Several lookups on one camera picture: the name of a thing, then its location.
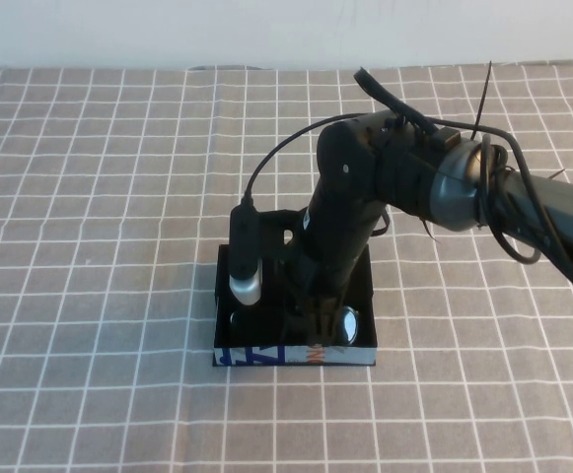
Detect thin black camera cable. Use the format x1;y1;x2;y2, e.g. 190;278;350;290
243;115;366;208

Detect black looping arm cable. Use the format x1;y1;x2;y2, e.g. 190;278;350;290
475;131;573;332

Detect black glasses case printed front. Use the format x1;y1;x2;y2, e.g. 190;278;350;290
211;243;379;369

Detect thick black plugged cable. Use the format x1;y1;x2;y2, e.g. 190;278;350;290
353;67;462;150

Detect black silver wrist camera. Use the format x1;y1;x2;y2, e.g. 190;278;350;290
228;198;266;306

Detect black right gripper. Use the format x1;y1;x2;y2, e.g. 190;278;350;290
280;224;372;346

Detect grey white checked tablecloth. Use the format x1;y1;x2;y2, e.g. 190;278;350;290
0;61;573;473

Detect black frame glasses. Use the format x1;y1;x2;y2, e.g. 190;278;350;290
228;304;362;345

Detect black zip tie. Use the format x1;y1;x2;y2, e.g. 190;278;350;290
471;60;495;145

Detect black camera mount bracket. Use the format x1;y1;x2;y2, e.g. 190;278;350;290
257;208;312;270

